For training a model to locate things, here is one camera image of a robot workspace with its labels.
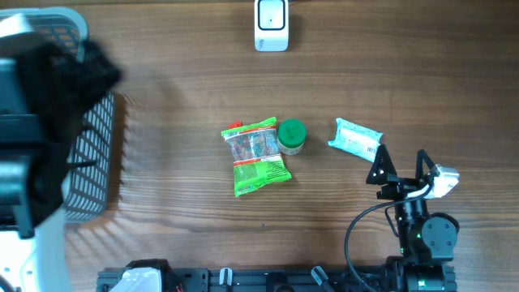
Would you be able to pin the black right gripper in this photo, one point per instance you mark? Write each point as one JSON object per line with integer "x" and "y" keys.
{"x": 400, "y": 186}

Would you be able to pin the teal tissue pack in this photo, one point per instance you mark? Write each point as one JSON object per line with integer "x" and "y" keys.
{"x": 356, "y": 139}

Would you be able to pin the green lid jar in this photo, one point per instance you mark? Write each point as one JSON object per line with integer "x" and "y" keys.
{"x": 291, "y": 136}

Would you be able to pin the green candy bag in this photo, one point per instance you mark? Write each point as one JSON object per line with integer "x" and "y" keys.
{"x": 257, "y": 157}

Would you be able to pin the red coffee stick sachet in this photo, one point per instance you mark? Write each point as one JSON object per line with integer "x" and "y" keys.
{"x": 235, "y": 124}

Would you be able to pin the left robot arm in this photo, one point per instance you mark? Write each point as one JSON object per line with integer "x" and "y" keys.
{"x": 45, "y": 93}

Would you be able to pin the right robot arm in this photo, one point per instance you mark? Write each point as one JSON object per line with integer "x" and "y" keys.
{"x": 427, "y": 240}

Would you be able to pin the white barcode scanner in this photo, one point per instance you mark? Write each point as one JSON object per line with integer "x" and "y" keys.
{"x": 271, "y": 25}

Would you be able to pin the grey plastic basket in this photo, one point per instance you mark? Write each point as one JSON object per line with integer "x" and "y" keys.
{"x": 87, "y": 188}

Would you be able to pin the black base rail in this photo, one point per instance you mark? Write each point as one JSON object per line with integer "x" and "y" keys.
{"x": 284, "y": 280}

